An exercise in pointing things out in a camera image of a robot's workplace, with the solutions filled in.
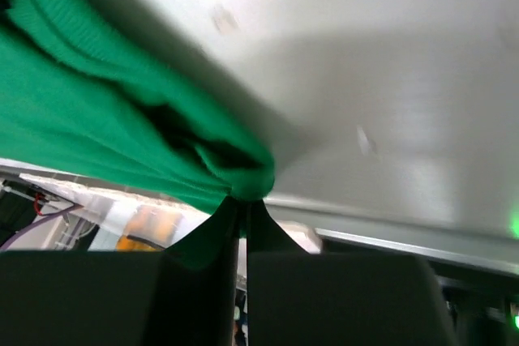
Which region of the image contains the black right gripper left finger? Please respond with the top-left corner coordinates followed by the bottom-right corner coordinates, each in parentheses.
top-left (1, 198), bottom-right (239, 345)

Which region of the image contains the aluminium table edge rail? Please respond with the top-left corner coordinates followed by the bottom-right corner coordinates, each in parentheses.
top-left (1, 159), bottom-right (518, 275)

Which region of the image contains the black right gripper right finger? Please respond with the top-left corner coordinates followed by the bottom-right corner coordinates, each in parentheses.
top-left (246, 202), bottom-right (457, 346)

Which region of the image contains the green t shirt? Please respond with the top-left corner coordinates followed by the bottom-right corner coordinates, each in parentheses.
top-left (1, 0), bottom-right (275, 268)

